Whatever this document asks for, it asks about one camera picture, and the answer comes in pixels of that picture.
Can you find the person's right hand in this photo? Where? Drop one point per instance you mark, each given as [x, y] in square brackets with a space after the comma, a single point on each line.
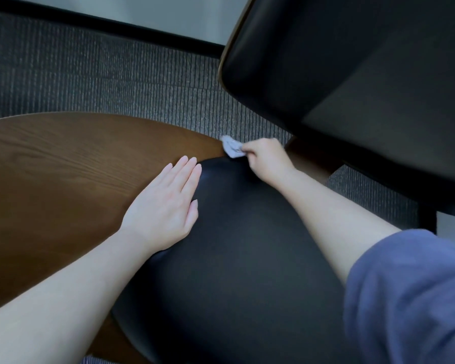
[269, 161]

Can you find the person's left hand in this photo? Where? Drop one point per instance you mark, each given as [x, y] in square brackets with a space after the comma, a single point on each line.
[163, 216]

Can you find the light blue cleaning cloth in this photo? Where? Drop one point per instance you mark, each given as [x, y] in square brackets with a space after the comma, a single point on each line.
[230, 145]

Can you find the wooden chair with black cushion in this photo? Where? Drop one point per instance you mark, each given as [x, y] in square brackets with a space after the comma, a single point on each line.
[250, 280]

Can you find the person's right forearm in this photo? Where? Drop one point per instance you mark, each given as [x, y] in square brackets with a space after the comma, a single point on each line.
[326, 216]

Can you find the person's left forearm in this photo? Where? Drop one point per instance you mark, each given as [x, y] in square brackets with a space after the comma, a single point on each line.
[60, 299]

